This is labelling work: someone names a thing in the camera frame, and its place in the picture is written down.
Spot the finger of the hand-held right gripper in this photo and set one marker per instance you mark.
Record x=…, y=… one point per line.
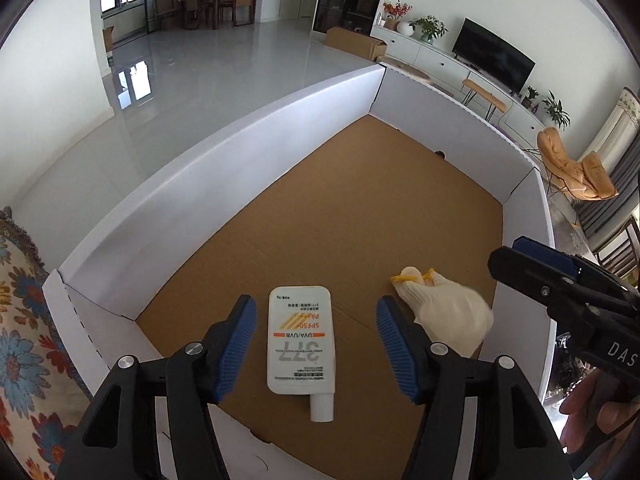
x=520, y=272
x=542, y=255

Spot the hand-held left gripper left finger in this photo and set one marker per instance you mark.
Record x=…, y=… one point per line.
x=235, y=345

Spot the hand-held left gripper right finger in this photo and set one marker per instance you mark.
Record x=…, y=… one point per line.
x=395, y=345

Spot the white cotton glove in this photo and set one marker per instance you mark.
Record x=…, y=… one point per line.
x=450, y=310

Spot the white sunscreen tube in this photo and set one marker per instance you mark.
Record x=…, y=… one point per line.
x=300, y=360

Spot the white cardboard box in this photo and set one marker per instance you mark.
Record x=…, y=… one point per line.
x=225, y=160

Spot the person's right hand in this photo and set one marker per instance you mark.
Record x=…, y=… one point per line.
x=585, y=410

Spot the dark wooden chair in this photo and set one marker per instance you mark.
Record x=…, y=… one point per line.
x=620, y=255

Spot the orange lounge chair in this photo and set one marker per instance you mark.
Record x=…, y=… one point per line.
x=565, y=165

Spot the grey curtain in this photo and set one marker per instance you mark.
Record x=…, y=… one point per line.
x=617, y=195

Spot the large leafy potted plant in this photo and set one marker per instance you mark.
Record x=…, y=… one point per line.
x=556, y=110

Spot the white patterned curtain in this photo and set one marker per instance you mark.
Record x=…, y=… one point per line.
x=617, y=125

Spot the small potted plant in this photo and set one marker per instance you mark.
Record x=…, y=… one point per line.
x=531, y=95

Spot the wooden bench with metal legs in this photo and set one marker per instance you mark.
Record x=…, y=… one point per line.
x=482, y=91

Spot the floral printed blanket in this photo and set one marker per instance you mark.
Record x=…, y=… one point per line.
x=30, y=360

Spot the black television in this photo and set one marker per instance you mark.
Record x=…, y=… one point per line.
x=492, y=55

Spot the round beige floor cushion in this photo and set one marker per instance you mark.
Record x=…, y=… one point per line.
x=410, y=71

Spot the white television cabinet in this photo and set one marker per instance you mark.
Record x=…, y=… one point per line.
x=430, y=54

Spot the green potted plant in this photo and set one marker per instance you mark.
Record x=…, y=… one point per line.
x=429, y=26

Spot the round white vase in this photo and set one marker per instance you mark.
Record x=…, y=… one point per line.
x=405, y=29

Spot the red flower arrangement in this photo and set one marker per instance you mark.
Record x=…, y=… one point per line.
x=396, y=10

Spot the brown cardboard box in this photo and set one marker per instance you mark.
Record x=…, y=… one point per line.
x=350, y=42

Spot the wooden dining chair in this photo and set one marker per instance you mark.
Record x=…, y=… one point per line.
x=245, y=0

